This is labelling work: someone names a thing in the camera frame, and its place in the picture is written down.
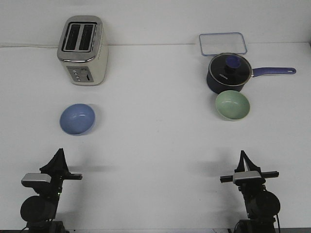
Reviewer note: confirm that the glass pot lid blue knob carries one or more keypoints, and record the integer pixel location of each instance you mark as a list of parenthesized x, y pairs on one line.
[(230, 69)]

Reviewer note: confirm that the clear blue-rimmed container lid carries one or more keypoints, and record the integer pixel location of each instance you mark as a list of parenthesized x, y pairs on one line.
[(212, 44)]

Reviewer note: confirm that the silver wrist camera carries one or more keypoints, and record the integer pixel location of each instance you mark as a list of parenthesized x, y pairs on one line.
[(244, 176), (36, 180)]

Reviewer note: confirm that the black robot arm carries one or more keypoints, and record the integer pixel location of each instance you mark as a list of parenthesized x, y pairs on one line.
[(39, 211), (262, 206)]

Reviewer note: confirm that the silver cream two-slot toaster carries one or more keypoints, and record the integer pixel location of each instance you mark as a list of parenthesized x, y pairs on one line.
[(83, 50)]

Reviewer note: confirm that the green bowl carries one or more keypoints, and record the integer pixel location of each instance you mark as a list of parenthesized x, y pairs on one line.
[(232, 105)]

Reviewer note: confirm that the blue bowl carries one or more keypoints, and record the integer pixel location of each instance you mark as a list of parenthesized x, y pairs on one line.
[(77, 119)]

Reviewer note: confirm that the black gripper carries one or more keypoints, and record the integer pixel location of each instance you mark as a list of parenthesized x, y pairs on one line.
[(251, 167), (55, 167)]

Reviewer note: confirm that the dark blue saucepan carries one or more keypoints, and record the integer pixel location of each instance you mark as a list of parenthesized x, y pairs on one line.
[(218, 82)]

